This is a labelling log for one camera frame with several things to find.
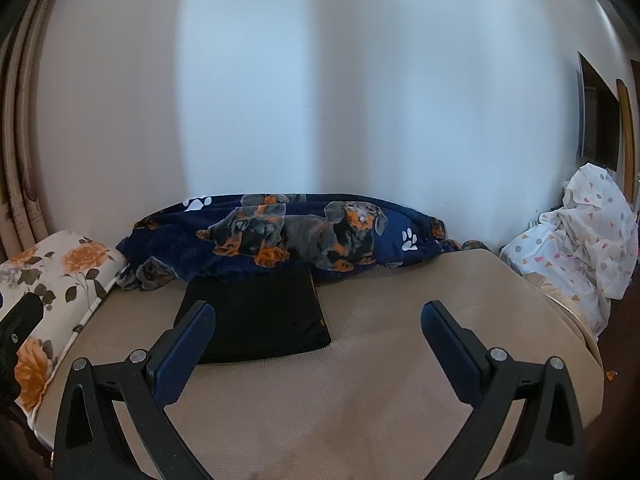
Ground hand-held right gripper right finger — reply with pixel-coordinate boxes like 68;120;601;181
420;300;586;480

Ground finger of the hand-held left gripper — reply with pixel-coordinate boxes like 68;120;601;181
0;291;45;405

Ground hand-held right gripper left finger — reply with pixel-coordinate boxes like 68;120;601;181
52;300;217;480

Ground black pants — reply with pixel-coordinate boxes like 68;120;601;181
173;265;333;365

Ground floral print pillow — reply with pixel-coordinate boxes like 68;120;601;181
0;230;130;418

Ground white triangle print cloth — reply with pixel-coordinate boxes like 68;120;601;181
500;164;640;339

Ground beige brown curtain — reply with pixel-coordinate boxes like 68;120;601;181
0;0;67;263

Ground navy dog print blanket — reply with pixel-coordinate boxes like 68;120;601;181
116;192;492;292

